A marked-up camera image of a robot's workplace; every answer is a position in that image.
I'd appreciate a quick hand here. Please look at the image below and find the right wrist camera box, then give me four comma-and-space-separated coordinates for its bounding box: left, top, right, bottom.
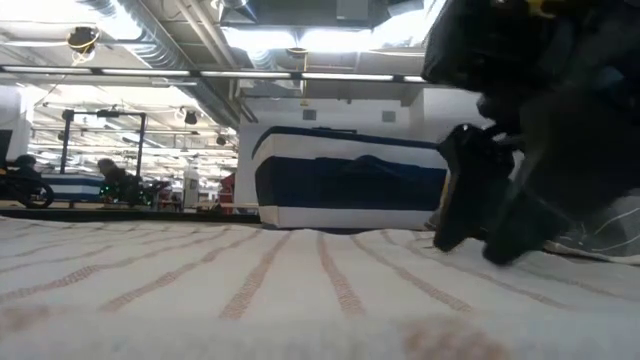
422, 0, 556, 95

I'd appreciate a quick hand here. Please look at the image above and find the navy white striped fabric bin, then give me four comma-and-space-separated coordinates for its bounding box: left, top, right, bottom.
251, 124, 450, 232
40, 172, 105, 203

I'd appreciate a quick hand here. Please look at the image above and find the black background gantry frame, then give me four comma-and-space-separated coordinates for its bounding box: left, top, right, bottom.
59, 108, 149, 177

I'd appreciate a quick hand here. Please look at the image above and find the dark ceiling ventilation unit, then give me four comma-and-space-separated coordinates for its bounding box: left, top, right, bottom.
218, 0, 436, 30

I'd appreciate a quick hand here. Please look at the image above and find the yellow ceiling drop cord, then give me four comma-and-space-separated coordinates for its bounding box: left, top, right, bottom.
287, 46, 311, 109

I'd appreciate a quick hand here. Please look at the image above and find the person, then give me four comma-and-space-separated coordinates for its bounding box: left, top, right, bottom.
97, 157, 132, 204
9, 153, 44, 181

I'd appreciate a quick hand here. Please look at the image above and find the long ceiling light bar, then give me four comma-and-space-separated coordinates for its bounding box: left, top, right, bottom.
0, 63, 427, 85

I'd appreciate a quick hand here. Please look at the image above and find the ceiling cable reel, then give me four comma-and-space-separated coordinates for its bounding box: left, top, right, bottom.
65, 25, 100, 65

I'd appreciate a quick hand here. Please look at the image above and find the red background object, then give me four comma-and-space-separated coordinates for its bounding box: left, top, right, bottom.
218, 172, 237, 216

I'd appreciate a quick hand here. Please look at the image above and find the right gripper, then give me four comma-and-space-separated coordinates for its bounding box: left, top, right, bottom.
431, 88, 640, 267

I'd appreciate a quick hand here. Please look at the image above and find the white brown-striped towel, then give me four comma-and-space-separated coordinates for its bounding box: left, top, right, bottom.
0, 214, 640, 360

